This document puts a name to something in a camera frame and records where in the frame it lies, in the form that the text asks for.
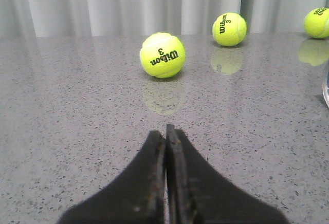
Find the grey pleated curtain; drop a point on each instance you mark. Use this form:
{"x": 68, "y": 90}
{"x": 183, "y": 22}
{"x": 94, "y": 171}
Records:
{"x": 50, "y": 18}

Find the far left tennis ball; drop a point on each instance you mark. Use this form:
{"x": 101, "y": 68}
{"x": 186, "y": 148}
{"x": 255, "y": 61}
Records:
{"x": 162, "y": 55}

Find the white Wilson tennis ball can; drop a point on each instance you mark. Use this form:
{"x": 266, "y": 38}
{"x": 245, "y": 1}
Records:
{"x": 325, "y": 88}

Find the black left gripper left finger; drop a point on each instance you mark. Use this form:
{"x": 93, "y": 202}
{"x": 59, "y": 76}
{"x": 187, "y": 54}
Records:
{"x": 134, "y": 196}

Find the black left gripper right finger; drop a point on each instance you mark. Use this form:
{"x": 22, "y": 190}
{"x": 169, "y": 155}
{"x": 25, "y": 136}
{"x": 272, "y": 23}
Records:
{"x": 199, "y": 194}

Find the centre tennis ball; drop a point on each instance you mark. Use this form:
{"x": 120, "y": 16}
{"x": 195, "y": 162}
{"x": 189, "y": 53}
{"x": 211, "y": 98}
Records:
{"x": 316, "y": 23}

